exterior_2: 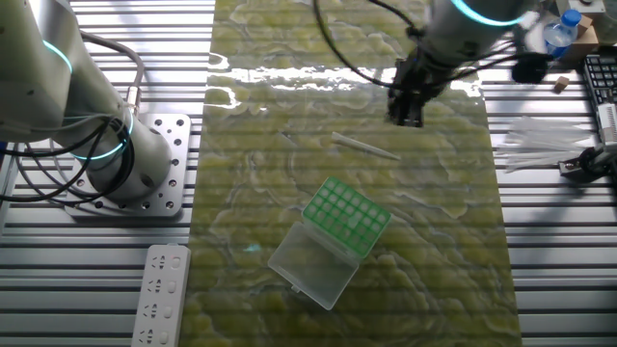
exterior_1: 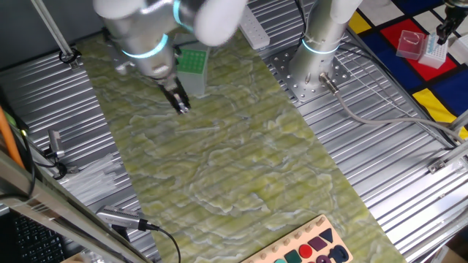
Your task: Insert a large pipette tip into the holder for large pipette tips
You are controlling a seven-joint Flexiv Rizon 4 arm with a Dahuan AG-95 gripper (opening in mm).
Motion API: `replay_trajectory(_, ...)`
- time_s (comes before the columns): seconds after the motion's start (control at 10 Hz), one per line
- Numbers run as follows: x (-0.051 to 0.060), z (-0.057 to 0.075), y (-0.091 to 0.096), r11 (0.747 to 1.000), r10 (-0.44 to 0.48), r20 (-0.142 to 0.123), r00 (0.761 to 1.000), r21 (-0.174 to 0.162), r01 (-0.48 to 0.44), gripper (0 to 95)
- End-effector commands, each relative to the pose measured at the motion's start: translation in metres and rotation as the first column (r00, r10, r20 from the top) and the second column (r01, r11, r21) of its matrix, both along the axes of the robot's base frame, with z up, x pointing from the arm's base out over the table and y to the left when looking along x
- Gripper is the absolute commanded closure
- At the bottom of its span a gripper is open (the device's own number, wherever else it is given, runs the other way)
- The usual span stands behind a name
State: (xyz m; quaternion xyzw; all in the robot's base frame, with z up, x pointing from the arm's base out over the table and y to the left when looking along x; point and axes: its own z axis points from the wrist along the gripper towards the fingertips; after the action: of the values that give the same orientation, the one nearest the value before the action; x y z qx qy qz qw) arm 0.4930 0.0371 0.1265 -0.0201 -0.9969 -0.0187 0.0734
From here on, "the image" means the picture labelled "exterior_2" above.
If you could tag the green pipette tip holder box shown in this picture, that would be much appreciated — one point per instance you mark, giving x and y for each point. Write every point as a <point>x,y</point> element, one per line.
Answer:
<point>347,217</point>

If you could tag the white box with black knob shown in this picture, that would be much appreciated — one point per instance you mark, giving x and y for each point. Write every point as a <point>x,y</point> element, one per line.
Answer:
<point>576,7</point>

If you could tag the clear water bottle blue cap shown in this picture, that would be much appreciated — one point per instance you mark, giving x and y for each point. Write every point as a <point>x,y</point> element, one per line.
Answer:
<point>559,38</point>

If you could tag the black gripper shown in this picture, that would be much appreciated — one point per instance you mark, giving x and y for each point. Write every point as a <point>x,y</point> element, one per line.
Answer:
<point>412,84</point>

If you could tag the ribbed silver depth camera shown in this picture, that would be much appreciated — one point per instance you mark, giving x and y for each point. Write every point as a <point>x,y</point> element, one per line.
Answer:
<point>608,123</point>

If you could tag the black keyboard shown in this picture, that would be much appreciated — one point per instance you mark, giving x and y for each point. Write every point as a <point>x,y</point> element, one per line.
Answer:
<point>602,77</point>

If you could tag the large clear pipette tip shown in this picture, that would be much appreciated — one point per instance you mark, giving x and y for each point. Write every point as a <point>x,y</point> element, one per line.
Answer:
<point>359,145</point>

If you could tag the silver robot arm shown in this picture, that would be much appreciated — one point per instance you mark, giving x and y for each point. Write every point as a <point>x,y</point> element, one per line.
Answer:
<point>38,72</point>

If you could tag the cardboard box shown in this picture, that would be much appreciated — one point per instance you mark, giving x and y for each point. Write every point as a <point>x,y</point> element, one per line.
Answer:
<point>585,45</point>

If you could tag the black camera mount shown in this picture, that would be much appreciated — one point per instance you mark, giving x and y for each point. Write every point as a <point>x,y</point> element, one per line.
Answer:
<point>590,161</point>

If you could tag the white power strip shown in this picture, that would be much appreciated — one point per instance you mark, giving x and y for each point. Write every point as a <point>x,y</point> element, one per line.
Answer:
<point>161,294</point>

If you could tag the green marble pattern mat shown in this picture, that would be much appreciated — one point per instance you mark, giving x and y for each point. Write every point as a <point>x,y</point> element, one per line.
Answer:
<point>434,241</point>

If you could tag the pile of clear pipette tips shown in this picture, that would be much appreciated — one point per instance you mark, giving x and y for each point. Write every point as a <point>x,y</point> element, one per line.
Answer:
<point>540,144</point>

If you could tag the small wooden cube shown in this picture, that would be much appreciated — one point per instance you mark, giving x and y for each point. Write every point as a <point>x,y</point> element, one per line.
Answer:
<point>561,84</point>

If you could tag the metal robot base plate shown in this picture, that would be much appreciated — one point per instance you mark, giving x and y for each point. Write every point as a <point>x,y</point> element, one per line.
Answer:
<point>176,144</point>

